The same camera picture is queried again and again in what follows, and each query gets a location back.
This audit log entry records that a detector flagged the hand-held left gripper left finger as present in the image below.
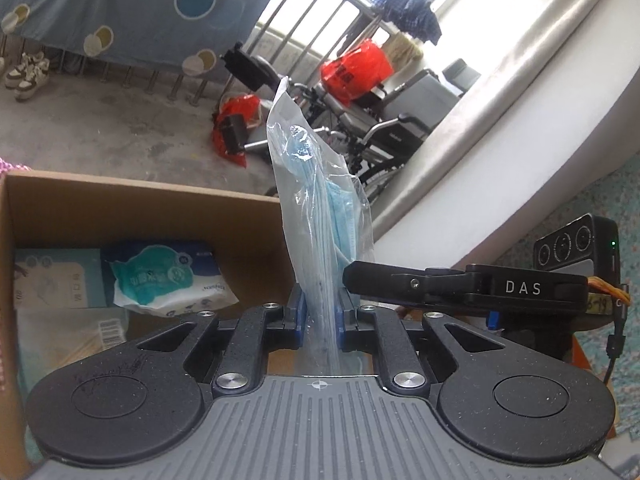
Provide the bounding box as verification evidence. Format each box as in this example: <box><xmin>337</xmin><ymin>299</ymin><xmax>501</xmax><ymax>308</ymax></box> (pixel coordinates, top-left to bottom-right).
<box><xmin>135</xmin><ymin>285</ymin><xmax>307</xmax><ymax>396</ymax></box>

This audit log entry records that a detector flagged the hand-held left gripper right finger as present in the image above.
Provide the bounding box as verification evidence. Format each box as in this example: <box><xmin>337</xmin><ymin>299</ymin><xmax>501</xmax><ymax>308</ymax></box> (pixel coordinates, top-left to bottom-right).
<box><xmin>336</xmin><ymin>286</ymin><xmax>506</xmax><ymax>395</ymax></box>

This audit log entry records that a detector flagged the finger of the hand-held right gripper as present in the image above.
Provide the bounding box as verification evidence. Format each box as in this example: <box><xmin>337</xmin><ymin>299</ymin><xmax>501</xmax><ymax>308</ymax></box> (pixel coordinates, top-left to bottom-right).
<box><xmin>342</xmin><ymin>259</ymin><xmax>469</xmax><ymax>307</ymax></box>

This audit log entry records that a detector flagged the clear pack of blue face masks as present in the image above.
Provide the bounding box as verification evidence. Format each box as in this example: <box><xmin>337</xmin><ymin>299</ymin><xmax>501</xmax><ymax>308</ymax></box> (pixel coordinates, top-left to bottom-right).
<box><xmin>265</xmin><ymin>75</ymin><xmax>374</xmax><ymax>377</ymax></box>

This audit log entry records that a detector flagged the large cardboard box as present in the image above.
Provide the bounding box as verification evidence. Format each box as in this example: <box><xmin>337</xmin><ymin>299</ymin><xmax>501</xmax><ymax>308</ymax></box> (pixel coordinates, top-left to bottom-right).
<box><xmin>0</xmin><ymin>170</ymin><xmax>302</xmax><ymax>480</ymax></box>

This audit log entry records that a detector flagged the teal floral bedsheet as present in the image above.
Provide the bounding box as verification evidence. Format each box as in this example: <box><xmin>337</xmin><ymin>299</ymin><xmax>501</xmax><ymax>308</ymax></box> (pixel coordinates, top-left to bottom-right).
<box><xmin>449</xmin><ymin>154</ymin><xmax>640</xmax><ymax>480</ymax></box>

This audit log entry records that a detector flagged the black wheelchair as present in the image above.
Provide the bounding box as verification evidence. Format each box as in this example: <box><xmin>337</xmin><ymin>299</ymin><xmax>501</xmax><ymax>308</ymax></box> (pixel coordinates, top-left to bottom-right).
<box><xmin>220</xmin><ymin>42</ymin><xmax>482</xmax><ymax>199</ymax></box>

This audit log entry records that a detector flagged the teal wet wipes pack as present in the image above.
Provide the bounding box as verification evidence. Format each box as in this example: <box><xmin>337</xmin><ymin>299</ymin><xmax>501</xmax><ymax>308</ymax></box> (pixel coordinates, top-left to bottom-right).
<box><xmin>101</xmin><ymin>240</ymin><xmax>240</xmax><ymax>319</ymax></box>

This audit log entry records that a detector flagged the white curtain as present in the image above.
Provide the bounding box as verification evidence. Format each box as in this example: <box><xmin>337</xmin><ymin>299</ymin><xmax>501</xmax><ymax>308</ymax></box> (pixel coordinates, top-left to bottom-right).
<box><xmin>372</xmin><ymin>0</ymin><xmax>640</xmax><ymax>272</ymax></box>

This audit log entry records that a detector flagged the large red plastic bag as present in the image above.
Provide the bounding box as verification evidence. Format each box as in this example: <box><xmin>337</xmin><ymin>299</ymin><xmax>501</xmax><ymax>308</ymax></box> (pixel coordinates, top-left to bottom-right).
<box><xmin>319</xmin><ymin>38</ymin><xmax>394</xmax><ymax>102</ymax></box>

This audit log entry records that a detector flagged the small red plastic bag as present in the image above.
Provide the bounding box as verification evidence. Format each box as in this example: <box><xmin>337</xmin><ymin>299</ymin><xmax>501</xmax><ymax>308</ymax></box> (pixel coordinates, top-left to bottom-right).
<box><xmin>212</xmin><ymin>93</ymin><xmax>262</xmax><ymax>167</ymax></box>

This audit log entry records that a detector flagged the clear cotton swab packet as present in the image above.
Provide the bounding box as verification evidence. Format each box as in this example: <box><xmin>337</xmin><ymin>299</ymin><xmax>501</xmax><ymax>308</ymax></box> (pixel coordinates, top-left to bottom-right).
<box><xmin>17</xmin><ymin>305</ymin><xmax>132</xmax><ymax>387</ymax></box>

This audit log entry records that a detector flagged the beige hanging towel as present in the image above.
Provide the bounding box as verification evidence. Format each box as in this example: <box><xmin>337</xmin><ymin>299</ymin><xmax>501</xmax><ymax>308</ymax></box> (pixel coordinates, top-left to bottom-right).
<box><xmin>382</xmin><ymin>32</ymin><xmax>426</xmax><ymax>66</ymax></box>

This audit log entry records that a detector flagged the light blue flat packet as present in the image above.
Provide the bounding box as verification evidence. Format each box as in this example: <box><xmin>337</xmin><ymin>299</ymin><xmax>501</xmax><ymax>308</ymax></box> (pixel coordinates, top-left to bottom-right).
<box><xmin>13</xmin><ymin>248</ymin><xmax>114</xmax><ymax>310</ymax></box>

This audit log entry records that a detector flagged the dark blue hanging clothing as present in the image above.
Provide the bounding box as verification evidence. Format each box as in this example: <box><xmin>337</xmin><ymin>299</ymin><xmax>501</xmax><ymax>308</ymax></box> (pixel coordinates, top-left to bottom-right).
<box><xmin>372</xmin><ymin>0</ymin><xmax>444</xmax><ymax>45</ymax></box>

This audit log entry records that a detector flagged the blue sheet with circles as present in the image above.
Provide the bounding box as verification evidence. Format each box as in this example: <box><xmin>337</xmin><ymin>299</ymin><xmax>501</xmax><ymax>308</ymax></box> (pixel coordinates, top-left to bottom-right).
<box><xmin>0</xmin><ymin>0</ymin><xmax>282</xmax><ymax>79</ymax></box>

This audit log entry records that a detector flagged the white and green sneaker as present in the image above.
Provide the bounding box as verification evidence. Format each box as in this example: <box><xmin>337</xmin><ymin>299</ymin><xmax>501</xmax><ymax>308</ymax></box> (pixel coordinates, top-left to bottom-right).
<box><xmin>15</xmin><ymin>57</ymin><xmax>51</xmax><ymax>101</ymax></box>
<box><xmin>4</xmin><ymin>52</ymin><xmax>37</xmax><ymax>89</ymax></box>

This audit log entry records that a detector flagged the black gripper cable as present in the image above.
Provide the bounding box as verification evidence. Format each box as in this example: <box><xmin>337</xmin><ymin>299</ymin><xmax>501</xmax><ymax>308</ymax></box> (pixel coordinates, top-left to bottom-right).
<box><xmin>602</xmin><ymin>305</ymin><xmax>630</xmax><ymax>389</ymax></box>

